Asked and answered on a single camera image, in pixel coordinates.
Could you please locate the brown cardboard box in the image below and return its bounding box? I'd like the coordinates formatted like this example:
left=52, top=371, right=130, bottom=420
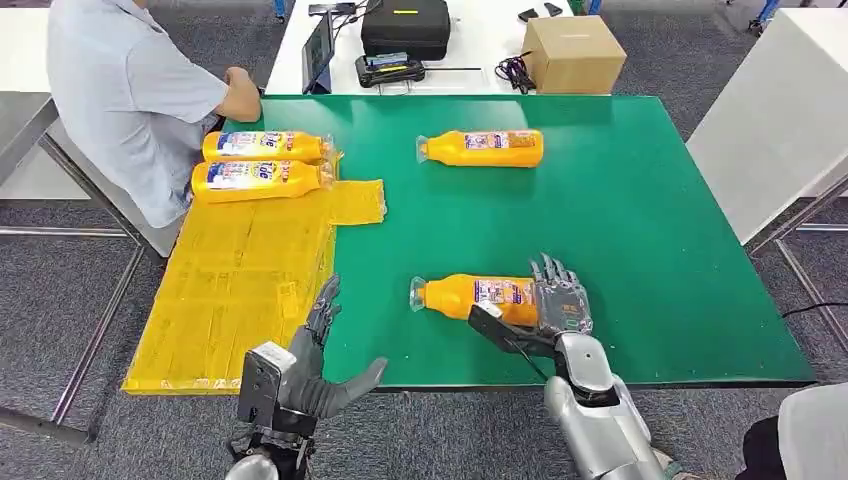
left=521, top=15, right=628, bottom=96

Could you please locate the orange drink bottle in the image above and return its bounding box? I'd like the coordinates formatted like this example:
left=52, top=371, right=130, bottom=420
left=201, top=130, right=335, bottom=165
left=415, top=129, right=545, bottom=169
left=190, top=159, right=335, bottom=205
left=408, top=273, right=539, bottom=329

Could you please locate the person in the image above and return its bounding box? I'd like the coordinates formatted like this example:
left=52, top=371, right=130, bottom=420
left=735, top=382, right=848, bottom=480
left=46, top=0, right=264, bottom=231

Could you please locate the black charging cable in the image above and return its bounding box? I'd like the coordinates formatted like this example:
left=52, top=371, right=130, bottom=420
left=331, top=0, right=384, bottom=32

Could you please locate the black handheld controller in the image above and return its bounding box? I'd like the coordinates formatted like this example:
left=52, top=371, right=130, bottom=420
left=354, top=52, right=427, bottom=89

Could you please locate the white table with metal legs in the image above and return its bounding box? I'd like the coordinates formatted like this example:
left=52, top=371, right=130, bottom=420
left=684, top=7, right=848, bottom=354
left=0, top=7, right=181, bottom=446

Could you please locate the green table mat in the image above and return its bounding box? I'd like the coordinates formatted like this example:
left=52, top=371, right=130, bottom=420
left=221, top=94, right=817, bottom=390

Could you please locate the yellow plastic sheet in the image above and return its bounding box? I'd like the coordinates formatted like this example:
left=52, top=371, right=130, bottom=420
left=121, top=149, right=388, bottom=397

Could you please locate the black carrying case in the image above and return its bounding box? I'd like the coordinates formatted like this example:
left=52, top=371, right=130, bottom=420
left=360, top=0, right=452, bottom=62

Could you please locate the black floor cable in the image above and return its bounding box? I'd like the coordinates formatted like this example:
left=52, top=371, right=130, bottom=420
left=780, top=301, right=848, bottom=321

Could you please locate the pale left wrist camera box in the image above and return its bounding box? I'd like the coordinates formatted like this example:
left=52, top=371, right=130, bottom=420
left=237, top=342, right=298, bottom=426

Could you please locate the dark tablet on stand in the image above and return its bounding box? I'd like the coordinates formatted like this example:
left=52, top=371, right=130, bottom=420
left=301, top=11, right=336, bottom=95

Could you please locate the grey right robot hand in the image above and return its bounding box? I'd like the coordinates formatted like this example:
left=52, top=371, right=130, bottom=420
left=468, top=253, right=595, bottom=359

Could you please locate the black cable bundle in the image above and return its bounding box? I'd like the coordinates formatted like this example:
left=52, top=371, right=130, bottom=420
left=494, top=51, right=537, bottom=95

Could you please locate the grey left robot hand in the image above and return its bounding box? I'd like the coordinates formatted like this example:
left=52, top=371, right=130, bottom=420
left=281, top=274, right=390, bottom=420

